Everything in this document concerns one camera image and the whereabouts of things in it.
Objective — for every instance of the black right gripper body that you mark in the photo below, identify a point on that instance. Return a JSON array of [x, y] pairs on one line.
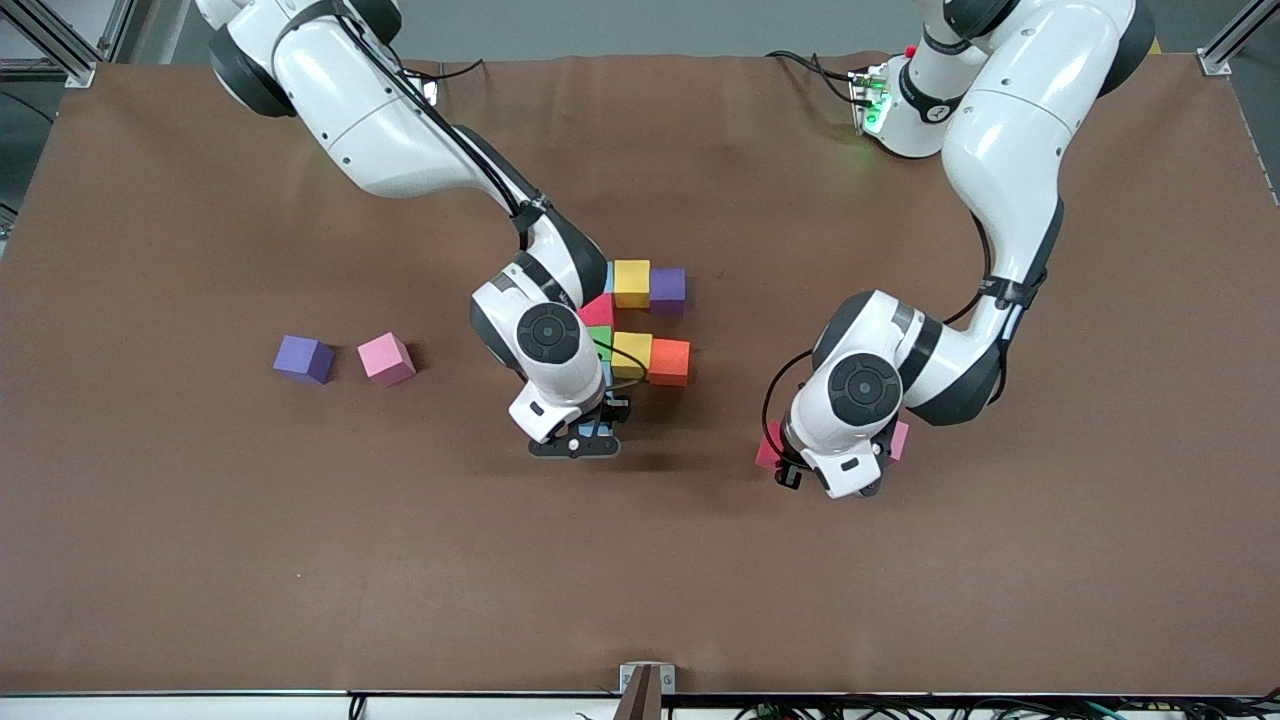
[[616, 407]]

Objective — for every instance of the red foam cube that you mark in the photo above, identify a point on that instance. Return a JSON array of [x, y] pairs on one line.
[[768, 450], [600, 312]]

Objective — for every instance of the yellow foam cube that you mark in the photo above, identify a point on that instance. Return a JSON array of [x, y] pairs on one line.
[[632, 352], [631, 283]]

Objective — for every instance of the green foam cube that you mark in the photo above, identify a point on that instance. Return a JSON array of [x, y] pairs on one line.
[[602, 345]]

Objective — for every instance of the orange foam cube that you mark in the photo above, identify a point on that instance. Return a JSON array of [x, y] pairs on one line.
[[669, 362]]

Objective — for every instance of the purple foam cube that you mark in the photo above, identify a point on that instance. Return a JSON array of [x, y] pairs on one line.
[[668, 288], [303, 359]]

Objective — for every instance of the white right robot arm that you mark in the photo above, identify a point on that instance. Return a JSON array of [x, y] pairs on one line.
[[380, 130]]

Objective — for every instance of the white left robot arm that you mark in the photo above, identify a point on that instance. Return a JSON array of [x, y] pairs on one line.
[[1010, 130]]

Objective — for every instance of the pink foam cube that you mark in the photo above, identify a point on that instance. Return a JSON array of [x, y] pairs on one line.
[[900, 440], [386, 359]]

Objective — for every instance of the large table cover sheet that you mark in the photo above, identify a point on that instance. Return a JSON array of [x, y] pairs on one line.
[[640, 600]]

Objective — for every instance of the silver camera mount bracket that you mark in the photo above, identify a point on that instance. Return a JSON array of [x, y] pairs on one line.
[[628, 680]]

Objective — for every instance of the aluminium frame post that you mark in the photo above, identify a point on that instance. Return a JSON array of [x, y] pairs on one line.
[[1225, 50], [60, 45]]

